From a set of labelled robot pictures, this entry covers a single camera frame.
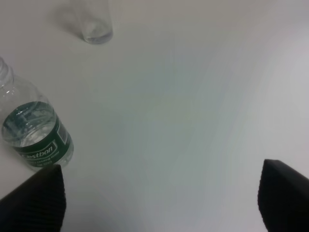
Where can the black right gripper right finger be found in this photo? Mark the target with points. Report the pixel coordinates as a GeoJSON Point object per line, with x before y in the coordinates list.
{"type": "Point", "coordinates": [283, 198]}

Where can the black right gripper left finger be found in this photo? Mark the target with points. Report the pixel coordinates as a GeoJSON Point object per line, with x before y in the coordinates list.
{"type": "Point", "coordinates": [37, 205]}

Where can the clear green-label water bottle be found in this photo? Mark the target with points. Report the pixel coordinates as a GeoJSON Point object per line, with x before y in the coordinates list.
{"type": "Point", "coordinates": [29, 124]}

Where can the tall clear drinking glass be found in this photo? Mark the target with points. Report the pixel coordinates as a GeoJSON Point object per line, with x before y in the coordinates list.
{"type": "Point", "coordinates": [95, 20]}

